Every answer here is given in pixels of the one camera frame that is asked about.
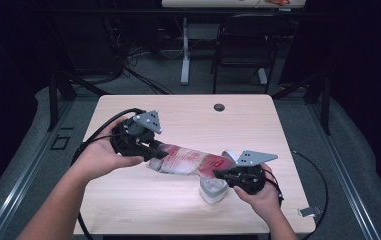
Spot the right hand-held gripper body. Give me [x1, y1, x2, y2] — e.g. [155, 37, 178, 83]
[227, 150, 279, 196]

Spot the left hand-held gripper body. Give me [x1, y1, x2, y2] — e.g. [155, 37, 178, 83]
[111, 110, 163, 158]

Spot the white plastic container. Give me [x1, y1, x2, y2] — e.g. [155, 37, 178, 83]
[198, 177, 229, 205]

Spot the red and white plastic bag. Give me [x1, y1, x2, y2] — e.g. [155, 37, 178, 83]
[147, 143, 241, 179]

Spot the person's right hand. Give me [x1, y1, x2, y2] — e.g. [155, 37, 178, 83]
[233, 163, 284, 219]

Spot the person's left hand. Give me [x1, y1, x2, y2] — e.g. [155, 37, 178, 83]
[77, 117, 145, 179]

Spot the grey tape piece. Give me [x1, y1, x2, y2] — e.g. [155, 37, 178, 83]
[298, 206, 323, 218]

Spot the black metal stand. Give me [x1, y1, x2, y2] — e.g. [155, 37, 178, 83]
[271, 71, 332, 136]
[47, 69, 109, 133]

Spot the wooden desk with white legs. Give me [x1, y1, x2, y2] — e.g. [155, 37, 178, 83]
[161, 0, 307, 86]

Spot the black folding chair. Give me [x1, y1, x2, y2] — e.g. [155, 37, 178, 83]
[211, 13, 291, 96]

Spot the black curtain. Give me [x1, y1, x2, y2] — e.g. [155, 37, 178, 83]
[0, 0, 51, 208]
[294, 0, 381, 206]

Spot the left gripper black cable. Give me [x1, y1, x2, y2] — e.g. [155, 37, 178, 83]
[71, 107, 146, 240]

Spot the bundle of floor cables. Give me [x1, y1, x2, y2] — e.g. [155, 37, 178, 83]
[104, 16, 176, 96]

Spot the aluminium floor rail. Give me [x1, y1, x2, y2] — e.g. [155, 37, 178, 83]
[306, 99, 381, 240]
[0, 99, 74, 240]

